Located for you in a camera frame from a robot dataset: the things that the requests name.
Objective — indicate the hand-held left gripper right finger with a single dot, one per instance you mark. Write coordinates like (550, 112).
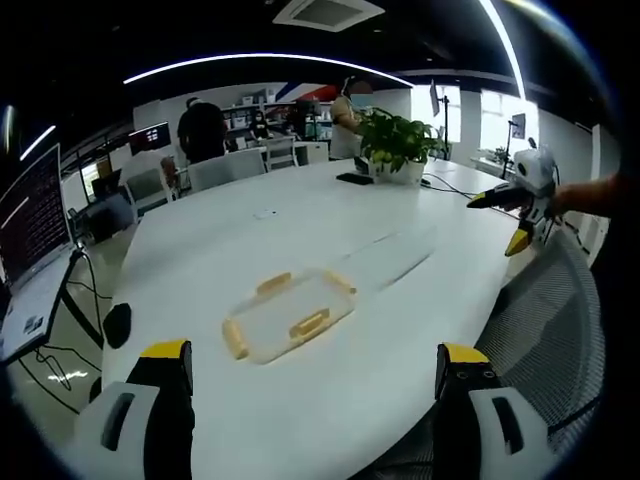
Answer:
(462, 395)

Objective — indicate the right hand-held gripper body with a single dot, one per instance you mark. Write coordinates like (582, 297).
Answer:
(534, 175)

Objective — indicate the ceiling air vent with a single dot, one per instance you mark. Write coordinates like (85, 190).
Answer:
(327, 12)

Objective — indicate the grey mesh office chair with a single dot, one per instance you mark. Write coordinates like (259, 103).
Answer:
(545, 320)

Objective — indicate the open laptop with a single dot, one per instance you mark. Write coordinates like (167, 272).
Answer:
(32, 225)

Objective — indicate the monitor on black stand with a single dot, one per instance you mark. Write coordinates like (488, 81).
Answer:
(435, 97)

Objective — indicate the black phone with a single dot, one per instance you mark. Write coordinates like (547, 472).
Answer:
(355, 178)

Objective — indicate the green potted plant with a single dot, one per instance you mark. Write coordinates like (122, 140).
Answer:
(397, 142)

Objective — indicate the clear lid with yellow clips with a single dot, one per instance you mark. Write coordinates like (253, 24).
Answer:
(287, 312)

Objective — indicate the black round object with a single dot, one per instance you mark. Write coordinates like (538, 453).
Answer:
(117, 325)

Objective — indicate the desktop monitor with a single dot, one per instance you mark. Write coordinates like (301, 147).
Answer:
(150, 137)

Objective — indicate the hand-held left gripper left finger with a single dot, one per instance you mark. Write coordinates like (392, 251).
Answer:
(150, 395)

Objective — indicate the laptop stand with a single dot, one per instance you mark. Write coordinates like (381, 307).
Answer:
(75, 300)

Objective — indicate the white office chair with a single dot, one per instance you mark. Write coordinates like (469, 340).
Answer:
(227, 167)
(280, 151)
(147, 187)

